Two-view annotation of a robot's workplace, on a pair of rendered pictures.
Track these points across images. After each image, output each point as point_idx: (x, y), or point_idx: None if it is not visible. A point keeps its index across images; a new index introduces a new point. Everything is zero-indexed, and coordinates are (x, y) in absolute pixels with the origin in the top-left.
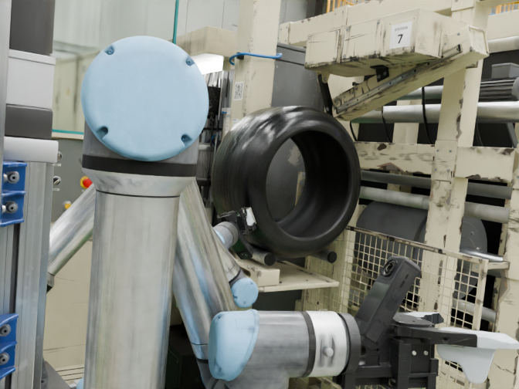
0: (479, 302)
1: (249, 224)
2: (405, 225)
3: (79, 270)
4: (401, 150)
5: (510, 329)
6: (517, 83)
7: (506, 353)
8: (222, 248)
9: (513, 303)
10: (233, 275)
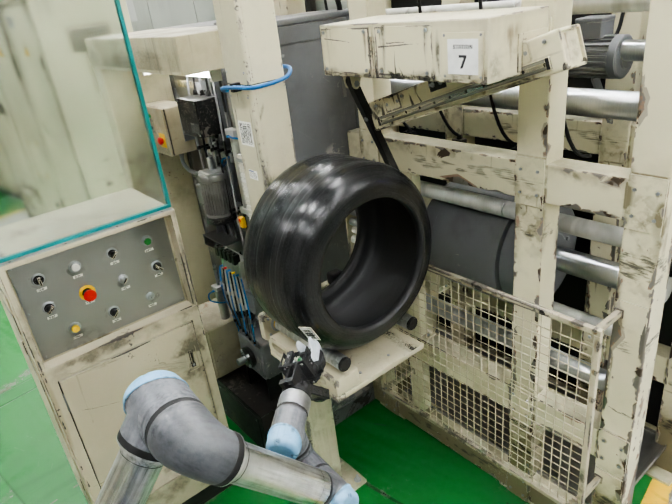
0: (595, 374)
1: (316, 356)
2: (484, 236)
3: (118, 389)
4: (470, 160)
5: (626, 376)
6: (612, 50)
7: (622, 398)
8: (307, 480)
9: (629, 352)
10: (326, 497)
